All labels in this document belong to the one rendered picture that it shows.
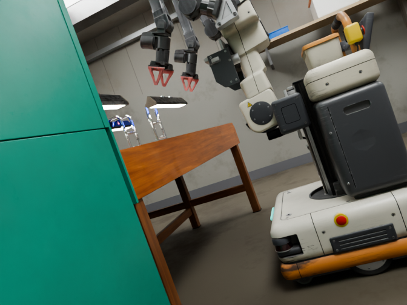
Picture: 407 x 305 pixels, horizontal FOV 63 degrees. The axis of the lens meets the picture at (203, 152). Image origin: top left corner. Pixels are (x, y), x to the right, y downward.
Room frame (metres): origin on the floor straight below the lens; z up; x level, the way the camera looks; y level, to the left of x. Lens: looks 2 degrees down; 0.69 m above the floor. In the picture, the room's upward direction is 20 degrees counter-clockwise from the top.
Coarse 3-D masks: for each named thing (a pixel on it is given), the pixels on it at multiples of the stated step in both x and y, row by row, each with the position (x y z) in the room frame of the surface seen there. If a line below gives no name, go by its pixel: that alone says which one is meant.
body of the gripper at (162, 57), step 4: (156, 52) 1.44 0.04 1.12; (160, 52) 1.43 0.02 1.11; (164, 52) 1.43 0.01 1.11; (168, 52) 1.46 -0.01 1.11; (156, 56) 1.44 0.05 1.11; (160, 56) 1.43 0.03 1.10; (164, 56) 1.43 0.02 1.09; (168, 56) 1.45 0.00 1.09; (156, 60) 1.44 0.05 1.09; (160, 60) 1.43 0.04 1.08; (164, 60) 1.44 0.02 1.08; (168, 60) 1.46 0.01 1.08; (160, 64) 1.41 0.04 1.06; (164, 64) 1.41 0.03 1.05; (168, 64) 1.45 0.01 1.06
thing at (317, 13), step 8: (312, 0) 3.52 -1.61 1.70; (320, 0) 3.49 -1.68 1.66; (328, 0) 3.47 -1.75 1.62; (336, 0) 3.45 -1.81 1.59; (344, 0) 3.43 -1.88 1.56; (352, 0) 3.41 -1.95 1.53; (312, 8) 3.67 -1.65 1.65; (320, 8) 3.49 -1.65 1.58; (328, 8) 3.47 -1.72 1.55; (336, 8) 3.45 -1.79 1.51; (320, 16) 3.50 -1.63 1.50
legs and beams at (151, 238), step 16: (240, 160) 2.72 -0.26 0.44; (240, 176) 2.74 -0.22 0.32; (224, 192) 2.81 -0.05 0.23; (144, 208) 1.19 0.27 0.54; (176, 208) 2.97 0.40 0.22; (192, 208) 2.92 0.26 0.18; (256, 208) 2.73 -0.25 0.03; (144, 224) 1.16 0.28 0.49; (176, 224) 2.59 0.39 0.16; (192, 224) 2.93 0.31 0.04; (160, 240) 2.31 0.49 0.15; (160, 256) 1.18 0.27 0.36; (160, 272) 1.15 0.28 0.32; (176, 304) 1.17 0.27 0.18
